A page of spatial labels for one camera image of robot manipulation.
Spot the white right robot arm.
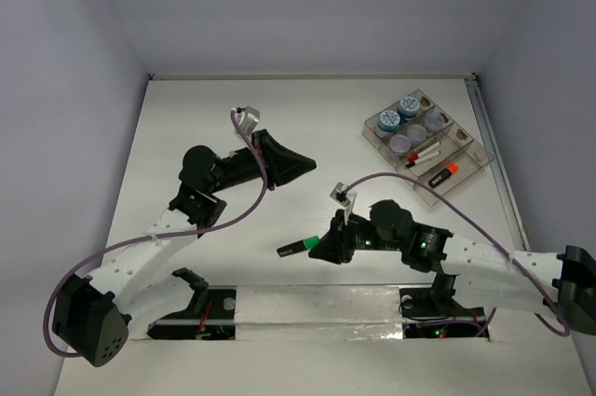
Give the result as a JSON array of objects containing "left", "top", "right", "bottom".
[{"left": 308, "top": 200, "right": 595, "bottom": 335}]

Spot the red capped white marker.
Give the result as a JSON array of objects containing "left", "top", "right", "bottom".
[{"left": 409, "top": 142, "right": 440, "bottom": 162}]

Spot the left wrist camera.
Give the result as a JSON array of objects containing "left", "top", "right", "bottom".
[{"left": 233, "top": 106, "right": 261, "bottom": 135}]

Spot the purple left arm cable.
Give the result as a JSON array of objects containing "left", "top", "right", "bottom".
[{"left": 44, "top": 109, "right": 271, "bottom": 359}]

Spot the clear jar of clips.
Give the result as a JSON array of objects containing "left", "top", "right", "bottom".
[
  {"left": 389, "top": 134, "right": 411, "bottom": 157},
  {"left": 406, "top": 124, "right": 427, "bottom": 145},
  {"left": 424, "top": 114, "right": 445, "bottom": 134}
]

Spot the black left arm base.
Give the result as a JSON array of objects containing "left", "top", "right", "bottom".
[{"left": 147, "top": 268, "right": 237, "bottom": 341}]

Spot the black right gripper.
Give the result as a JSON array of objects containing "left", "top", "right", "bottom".
[{"left": 307, "top": 209, "right": 403, "bottom": 264}]

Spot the green highlighter cap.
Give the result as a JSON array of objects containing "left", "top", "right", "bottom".
[{"left": 302, "top": 236, "right": 320, "bottom": 250}]

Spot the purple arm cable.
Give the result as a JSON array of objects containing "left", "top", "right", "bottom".
[
  {"left": 342, "top": 172, "right": 572, "bottom": 337},
  {"left": 44, "top": 109, "right": 271, "bottom": 359}
]

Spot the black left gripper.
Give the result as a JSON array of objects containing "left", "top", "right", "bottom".
[{"left": 208, "top": 130, "right": 315, "bottom": 194}]

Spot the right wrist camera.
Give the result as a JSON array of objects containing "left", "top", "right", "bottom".
[{"left": 330, "top": 182, "right": 358, "bottom": 225}]

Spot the clear plastic organizer tray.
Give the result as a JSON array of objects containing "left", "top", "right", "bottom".
[{"left": 362, "top": 89, "right": 494, "bottom": 206}]

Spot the orange highlighter cap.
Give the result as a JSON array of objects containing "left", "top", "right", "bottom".
[{"left": 447, "top": 163, "right": 459, "bottom": 174}]

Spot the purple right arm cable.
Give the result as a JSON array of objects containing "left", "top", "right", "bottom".
[{"left": 342, "top": 172, "right": 572, "bottom": 337}]

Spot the orange highlighter black body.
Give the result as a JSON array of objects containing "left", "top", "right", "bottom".
[{"left": 428, "top": 163, "right": 455, "bottom": 188}]

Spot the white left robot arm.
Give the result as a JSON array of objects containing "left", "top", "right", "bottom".
[{"left": 42, "top": 130, "right": 317, "bottom": 367}]

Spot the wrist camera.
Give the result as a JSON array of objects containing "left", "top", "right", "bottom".
[
  {"left": 233, "top": 106, "right": 261, "bottom": 135},
  {"left": 330, "top": 182, "right": 358, "bottom": 225}
]

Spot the blue cleaning gel jar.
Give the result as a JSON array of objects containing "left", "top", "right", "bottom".
[
  {"left": 397, "top": 96, "right": 420, "bottom": 125},
  {"left": 374, "top": 109, "right": 401, "bottom": 138}
]

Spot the green highlighter black body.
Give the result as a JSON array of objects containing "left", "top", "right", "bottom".
[{"left": 277, "top": 239, "right": 311, "bottom": 257}]

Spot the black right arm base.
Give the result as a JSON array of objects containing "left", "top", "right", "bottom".
[{"left": 399, "top": 276, "right": 490, "bottom": 340}]

